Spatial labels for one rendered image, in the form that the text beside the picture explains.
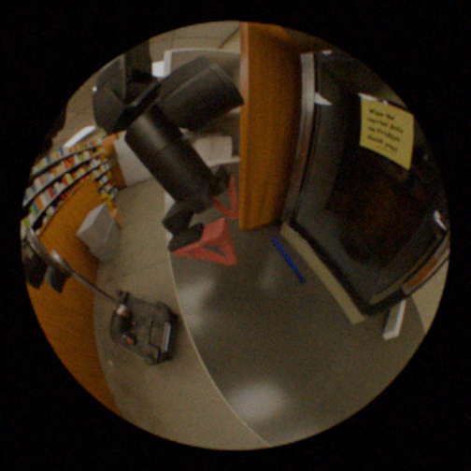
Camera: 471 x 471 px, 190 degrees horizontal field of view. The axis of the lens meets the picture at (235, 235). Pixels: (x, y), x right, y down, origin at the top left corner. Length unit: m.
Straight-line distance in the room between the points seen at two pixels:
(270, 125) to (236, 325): 0.38
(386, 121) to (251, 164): 0.25
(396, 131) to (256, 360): 0.38
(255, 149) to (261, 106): 0.09
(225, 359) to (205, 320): 0.08
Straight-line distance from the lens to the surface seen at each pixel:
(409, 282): 0.19
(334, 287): 0.32
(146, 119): 0.15
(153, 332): 1.13
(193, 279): 0.29
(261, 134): 0.27
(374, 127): 0.22
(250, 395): 0.28
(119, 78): 0.18
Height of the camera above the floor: 1.19
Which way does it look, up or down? 46 degrees down
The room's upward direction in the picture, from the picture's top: straight up
